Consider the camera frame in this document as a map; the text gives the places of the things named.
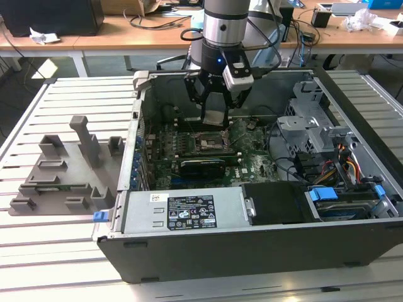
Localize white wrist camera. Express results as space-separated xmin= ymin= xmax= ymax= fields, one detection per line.
xmin=222 ymin=61 xmax=255 ymax=93

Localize crumpled white paper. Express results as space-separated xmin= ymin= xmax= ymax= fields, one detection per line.
xmin=29 ymin=26 xmax=61 ymax=45

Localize grey tray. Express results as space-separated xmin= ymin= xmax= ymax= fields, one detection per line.
xmin=317 ymin=2 xmax=370 ymax=17

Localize black internal cable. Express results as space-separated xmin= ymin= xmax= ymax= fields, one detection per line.
xmin=265 ymin=121 xmax=313 ymax=184

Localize coloured wire bundle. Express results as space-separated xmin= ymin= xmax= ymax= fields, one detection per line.
xmin=333 ymin=142 xmax=362 ymax=186

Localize grey parts rack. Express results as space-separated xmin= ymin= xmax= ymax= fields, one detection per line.
xmin=8 ymin=115 xmax=126 ymax=218

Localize green motherboard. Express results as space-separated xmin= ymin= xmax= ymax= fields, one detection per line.
xmin=138 ymin=116 xmax=286 ymax=192

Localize blue box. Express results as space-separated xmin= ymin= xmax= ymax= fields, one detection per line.
xmin=367 ymin=0 xmax=403 ymax=10

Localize grey power supply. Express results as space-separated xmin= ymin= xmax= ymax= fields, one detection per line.
xmin=120 ymin=186 xmax=250 ymax=235

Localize brown cardboard box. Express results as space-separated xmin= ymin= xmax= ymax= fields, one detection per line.
xmin=99 ymin=0 xmax=146 ymax=17

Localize silver CPU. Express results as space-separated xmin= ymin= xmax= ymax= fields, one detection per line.
xmin=203 ymin=110 xmax=228 ymax=126

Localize clear plastic wrap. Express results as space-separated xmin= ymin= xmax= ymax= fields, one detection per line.
xmin=341 ymin=8 xmax=380 ymax=33

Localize black desk cables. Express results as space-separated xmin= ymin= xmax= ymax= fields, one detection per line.
xmin=124 ymin=9 xmax=191 ymax=31

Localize thin metal locking lever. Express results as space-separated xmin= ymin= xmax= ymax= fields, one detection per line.
xmin=220 ymin=138 xmax=243 ymax=155
xmin=183 ymin=114 xmax=198 ymax=135

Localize silver socket cover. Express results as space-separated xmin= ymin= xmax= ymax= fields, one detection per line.
xmin=228 ymin=120 xmax=250 ymax=147

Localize black chair base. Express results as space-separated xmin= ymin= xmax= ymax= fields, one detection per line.
xmin=156 ymin=53 xmax=190 ymax=72

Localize large black box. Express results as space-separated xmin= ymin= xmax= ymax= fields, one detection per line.
xmin=0 ymin=0 xmax=105 ymax=37

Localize black plastic shroud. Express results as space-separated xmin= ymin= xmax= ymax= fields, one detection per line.
xmin=241 ymin=181 xmax=312 ymax=227

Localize small black box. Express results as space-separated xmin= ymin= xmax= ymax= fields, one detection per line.
xmin=310 ymin=8 xmax=332 ymax=29

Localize black and silver PC case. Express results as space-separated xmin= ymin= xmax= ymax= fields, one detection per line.
xmin=91 ymin=67 xmax=403 ymax=284

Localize silver drive cage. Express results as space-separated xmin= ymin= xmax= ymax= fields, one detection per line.
xmin=276 ymin=80 xmax=361 ymax=160

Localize black graphics card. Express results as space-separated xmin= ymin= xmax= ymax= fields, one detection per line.
xmin=178 ymin=158 xmax=227 ymax=181

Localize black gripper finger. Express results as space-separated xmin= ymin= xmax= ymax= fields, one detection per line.
xmin=184 ymin=72 xmax=210 ymax=125
xmin=220 ymin=85 xmax=254 ymax=128

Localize wooden desk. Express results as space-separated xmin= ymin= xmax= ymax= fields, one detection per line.
xmin=0 ymin=12 xmax=403 ymax=60

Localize hard disk in blue carrier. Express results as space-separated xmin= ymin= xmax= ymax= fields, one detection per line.
xmin=305 ymin=186 xmax=383 ymax=221

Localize white box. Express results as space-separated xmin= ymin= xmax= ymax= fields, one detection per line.
xmin=370 ymin=17 xmax=403 ymax=37

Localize grey case handle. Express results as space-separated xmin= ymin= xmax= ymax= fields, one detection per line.
xmin=131 ymin=70 xmax=158 ymax=92

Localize pale blue office chair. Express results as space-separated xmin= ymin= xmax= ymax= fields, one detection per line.
xmin=250 ymin=25 xmax=286 ymax=69

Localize CPU socket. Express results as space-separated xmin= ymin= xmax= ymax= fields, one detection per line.
xmin=191 ymin=129 xmax=234 ymax=154

